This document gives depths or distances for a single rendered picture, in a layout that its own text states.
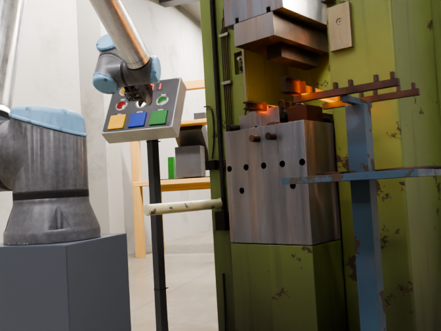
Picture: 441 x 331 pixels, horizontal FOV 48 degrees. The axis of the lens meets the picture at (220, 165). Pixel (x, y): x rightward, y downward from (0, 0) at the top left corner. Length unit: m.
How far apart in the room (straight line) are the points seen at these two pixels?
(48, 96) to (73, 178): 4.02
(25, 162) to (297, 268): 1.12
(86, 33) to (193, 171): 1.84
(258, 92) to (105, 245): 1.41
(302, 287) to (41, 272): 1.09
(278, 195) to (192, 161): 3.56
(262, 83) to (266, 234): 0.75
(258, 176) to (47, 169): 1.06
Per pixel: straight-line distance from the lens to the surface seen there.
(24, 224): 1.02
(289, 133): 1.82
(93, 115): 5.36
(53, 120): 1.03
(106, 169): 5.23
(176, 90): 2.23
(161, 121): 2.13
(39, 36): 5.10
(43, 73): 5.04
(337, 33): 1.99
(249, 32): 2.08
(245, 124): 2.03
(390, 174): 1.39
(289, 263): 1.86
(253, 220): 1.93
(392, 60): 1.89
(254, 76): 2.28
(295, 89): 1.47
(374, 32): 1.94
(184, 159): 5.39
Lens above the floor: 0.68
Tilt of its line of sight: 3 degrees up
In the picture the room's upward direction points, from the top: 3 degrees counter-clockwise
